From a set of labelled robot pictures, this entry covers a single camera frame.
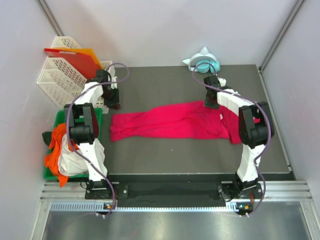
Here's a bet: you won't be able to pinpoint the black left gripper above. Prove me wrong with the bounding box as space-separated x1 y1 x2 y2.
100 86 121 110

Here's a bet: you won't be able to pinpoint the pink t shirt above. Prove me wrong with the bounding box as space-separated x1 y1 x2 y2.
222 104 262 145
109 101 237 144

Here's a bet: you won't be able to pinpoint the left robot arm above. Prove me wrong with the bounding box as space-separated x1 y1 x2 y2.
63 69 121 199

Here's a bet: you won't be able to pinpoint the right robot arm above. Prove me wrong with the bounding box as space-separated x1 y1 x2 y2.
203 75 274 199

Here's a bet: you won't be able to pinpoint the folded pink t shirt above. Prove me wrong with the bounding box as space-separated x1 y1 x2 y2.
222 104 262 145

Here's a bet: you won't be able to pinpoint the teal cat ear headphones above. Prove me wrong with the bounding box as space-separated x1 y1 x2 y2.
182 47 221 74

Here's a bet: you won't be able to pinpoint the red orange folder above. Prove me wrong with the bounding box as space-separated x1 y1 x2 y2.
44 47 103 79

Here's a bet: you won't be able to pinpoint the white file organizer rack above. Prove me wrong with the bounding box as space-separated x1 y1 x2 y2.
37 36 116 114

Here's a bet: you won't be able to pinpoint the green plastic bin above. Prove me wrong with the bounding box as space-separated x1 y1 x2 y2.
43 108 103 182

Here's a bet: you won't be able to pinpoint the dark green cloth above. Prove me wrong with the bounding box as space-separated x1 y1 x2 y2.
42 131 53 147

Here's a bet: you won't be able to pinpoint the white t shirt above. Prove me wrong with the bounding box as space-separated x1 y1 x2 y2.
57 133 106 177

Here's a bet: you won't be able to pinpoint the orange t shirt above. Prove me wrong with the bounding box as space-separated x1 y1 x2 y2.
44 123 87 188

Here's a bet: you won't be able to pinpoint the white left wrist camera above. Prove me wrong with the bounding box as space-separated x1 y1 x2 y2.
110 75 118 89

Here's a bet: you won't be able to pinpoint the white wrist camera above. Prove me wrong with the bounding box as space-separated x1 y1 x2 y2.
110 75 118 89
218 77 227 87

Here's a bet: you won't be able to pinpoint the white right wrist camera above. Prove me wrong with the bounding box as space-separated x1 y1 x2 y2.
218 77 227 87

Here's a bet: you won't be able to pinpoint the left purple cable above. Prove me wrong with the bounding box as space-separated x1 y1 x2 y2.
65 62 130 217

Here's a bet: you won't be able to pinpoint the purple cable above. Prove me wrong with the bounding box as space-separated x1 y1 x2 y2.
65 62 130 217
191 62 274 218

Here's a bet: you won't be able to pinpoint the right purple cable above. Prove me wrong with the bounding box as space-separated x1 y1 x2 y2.
191 62 274 218

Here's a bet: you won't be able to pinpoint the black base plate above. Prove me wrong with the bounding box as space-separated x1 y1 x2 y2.
84 181 265 208

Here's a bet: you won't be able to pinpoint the grey cable duct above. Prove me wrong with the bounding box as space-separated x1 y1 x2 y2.
50 201 239 213

